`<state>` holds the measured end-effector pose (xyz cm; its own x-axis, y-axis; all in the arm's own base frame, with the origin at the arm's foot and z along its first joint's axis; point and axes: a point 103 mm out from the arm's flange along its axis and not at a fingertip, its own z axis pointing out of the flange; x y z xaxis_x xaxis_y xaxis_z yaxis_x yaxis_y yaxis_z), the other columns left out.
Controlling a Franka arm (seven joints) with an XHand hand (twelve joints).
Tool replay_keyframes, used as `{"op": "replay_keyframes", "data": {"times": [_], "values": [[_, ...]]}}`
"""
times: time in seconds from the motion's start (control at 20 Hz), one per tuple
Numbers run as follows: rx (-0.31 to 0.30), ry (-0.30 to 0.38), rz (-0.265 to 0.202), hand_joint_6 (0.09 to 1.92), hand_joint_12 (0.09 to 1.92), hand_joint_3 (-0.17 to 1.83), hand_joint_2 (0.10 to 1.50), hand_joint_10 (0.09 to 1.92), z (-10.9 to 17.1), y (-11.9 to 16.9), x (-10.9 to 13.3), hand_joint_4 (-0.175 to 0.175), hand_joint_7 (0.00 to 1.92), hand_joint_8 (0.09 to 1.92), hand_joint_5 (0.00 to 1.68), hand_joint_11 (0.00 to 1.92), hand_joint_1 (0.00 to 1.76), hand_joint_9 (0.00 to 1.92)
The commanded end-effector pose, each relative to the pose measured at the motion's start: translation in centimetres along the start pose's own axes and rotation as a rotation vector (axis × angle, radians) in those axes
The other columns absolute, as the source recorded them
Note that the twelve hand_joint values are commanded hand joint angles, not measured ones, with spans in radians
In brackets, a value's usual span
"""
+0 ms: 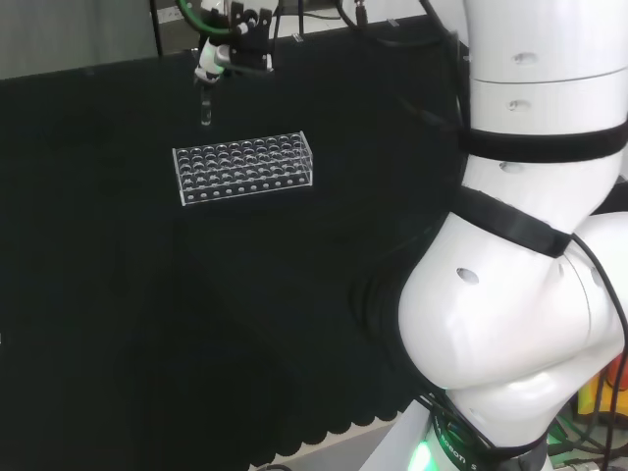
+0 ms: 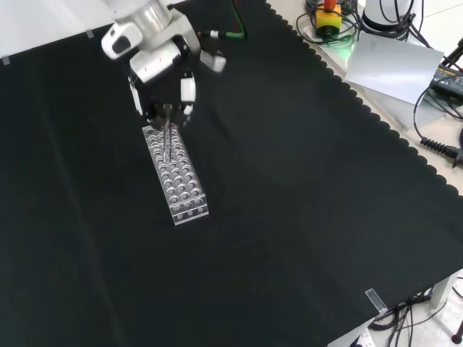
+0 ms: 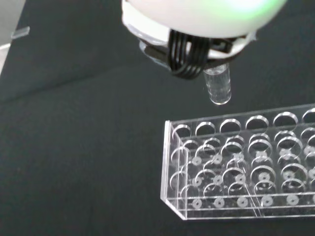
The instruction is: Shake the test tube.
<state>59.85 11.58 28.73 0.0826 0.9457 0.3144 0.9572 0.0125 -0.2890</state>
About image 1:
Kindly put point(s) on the yellow stop button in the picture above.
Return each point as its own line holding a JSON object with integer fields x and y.
{"x": 589, "y": 397}

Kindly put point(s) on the clear plastic test tube rack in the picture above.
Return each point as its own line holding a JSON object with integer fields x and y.
{"x": 245, "y": 167}

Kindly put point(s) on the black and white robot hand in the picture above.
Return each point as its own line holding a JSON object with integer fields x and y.
{"x": 252, "y": 44}

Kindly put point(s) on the black bench cloth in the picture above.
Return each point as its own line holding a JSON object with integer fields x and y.
{"x": 147, "y": 294}

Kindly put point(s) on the clear glass test tube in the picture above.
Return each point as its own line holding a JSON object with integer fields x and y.
{"x": 205, "y": 110}

